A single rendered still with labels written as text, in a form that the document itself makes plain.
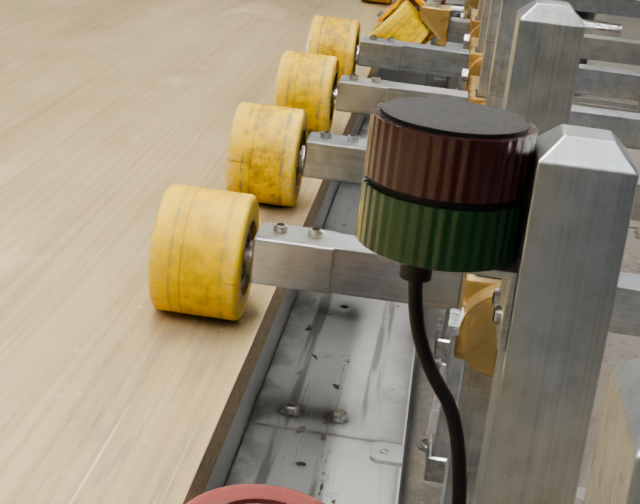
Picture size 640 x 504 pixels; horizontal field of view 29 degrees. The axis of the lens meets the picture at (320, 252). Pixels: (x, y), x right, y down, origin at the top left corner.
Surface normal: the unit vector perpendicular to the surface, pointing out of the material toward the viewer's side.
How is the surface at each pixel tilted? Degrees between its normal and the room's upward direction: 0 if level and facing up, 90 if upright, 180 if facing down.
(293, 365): 0
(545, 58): 90
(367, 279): 90
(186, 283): 101
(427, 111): 0
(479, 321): 90
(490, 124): 0
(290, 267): 90
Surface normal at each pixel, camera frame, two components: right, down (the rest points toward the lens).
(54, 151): 0.11, -0.94
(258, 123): 0.00, -0.49
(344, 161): -0.11, 0.32
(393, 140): -0.78, 0.13
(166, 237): -0.05, -0.16
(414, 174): -0.45, 0.25
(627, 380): -0.63, -0.76
